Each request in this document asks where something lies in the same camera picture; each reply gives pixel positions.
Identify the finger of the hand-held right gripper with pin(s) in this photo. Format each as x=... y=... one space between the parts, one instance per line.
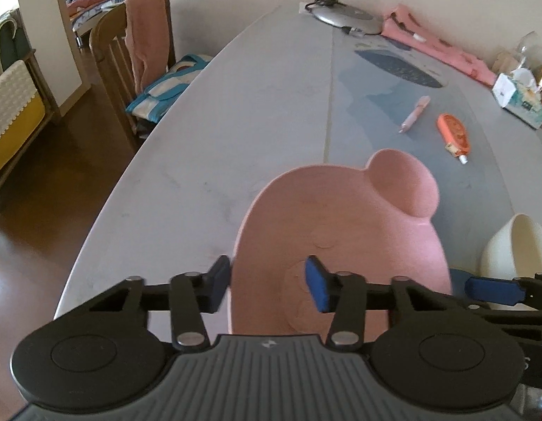
x=530 y=328
x=494 y=290

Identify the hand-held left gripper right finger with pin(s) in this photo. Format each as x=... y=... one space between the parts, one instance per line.
x=319 y=285

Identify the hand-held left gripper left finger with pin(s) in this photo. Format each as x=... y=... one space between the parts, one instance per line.
x=218 y=283

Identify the cream bowl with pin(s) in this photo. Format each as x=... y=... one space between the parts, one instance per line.
x=512 y=245

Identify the pink bear-shaped plate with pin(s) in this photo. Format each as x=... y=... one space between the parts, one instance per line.
x=341 y=228

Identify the orange correction tape dispenser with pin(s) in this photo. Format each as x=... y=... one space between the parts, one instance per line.
x=451 y=133

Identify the tissue box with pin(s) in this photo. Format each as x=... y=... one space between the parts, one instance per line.
x=519 y=98

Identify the pink pen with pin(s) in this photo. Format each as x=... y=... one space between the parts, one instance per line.
x=413 y=115

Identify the large glass jar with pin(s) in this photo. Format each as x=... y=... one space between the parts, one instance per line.
x=527 y=50

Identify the pink printed cloth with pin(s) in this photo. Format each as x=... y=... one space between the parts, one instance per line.
x=437 y=44

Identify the pink towel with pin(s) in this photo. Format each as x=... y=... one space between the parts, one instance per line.
x=146 y=39

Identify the wooden chair with towel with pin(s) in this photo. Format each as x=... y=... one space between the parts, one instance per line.
x=111 y=52

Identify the armchair with yellow cushion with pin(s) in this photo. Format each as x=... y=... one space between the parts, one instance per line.
x=12 y=109

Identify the grey desk lamp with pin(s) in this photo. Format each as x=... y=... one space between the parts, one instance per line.
x=345 y=15

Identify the bed with clothes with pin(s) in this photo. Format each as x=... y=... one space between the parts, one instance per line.
x=91 y=0

